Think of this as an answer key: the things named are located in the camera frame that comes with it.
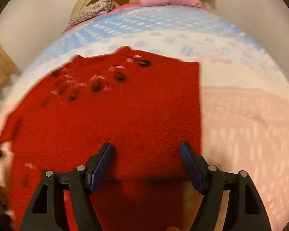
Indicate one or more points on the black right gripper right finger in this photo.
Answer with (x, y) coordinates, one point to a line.
(245, 210)

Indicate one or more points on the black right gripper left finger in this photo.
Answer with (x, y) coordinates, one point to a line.
(46, 210)

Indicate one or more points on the red knitted sweater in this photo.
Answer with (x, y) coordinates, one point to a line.
(145, 105)

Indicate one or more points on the blue pink dotted bedsheet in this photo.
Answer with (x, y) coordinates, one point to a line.
(245, 95)

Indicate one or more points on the striped pillow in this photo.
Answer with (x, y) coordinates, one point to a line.
(90, 11)

